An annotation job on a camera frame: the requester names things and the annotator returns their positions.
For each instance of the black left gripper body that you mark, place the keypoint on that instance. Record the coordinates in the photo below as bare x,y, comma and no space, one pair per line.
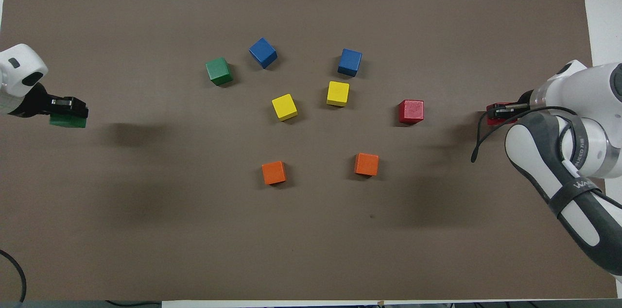
34,104

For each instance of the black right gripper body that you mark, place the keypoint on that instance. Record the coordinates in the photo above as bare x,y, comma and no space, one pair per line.
526,104

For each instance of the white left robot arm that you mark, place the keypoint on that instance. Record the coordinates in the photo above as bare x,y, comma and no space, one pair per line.
19,70

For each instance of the red wooden cube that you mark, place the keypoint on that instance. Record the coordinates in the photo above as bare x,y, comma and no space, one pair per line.
498,122
411,111

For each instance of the brown paper mat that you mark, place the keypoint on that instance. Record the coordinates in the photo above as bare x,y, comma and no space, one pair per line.
194,230

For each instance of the yellow wooden cube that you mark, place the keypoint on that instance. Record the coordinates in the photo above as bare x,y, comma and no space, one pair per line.
284,107
337,94

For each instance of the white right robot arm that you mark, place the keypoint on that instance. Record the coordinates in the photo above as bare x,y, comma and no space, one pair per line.
597,89

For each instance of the green wooden cube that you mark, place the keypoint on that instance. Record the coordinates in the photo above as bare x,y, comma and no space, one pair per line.
218,71
68,122

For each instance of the blue wooden cube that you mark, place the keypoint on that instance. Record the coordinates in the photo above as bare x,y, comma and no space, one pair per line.
263,53
350,62

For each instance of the orange wooden cube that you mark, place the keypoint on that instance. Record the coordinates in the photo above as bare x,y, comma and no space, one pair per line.
366,164
274,173

